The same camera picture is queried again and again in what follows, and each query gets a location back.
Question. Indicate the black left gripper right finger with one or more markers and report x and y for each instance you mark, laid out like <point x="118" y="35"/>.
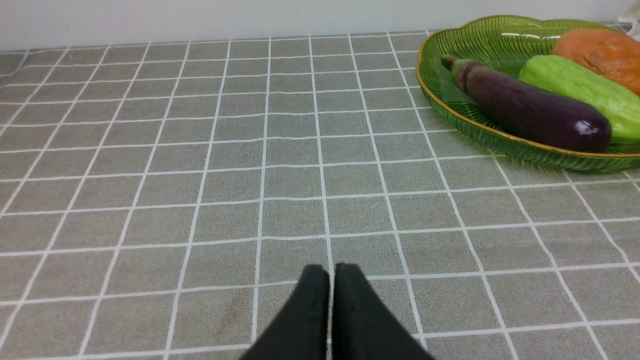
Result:
<point x="363" y="328"/>

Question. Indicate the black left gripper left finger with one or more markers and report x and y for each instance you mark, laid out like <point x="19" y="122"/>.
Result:
<point x="299" y="330"/>

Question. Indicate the white cloth bag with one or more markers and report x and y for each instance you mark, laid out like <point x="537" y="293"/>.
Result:
<point x="631" y="16"/>

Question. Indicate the purple eggplant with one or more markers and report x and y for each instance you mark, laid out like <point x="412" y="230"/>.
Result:
<point x="530" y="112"/>

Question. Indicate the green glass plate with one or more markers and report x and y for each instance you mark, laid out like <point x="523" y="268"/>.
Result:
<point x="505" y="42"/>

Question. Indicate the light green gourd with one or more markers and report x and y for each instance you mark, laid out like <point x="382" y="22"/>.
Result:
<point x="559" y="75"/>

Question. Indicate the orange-brown potato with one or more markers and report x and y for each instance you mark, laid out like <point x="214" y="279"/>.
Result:
<point x="606" y="52"/>

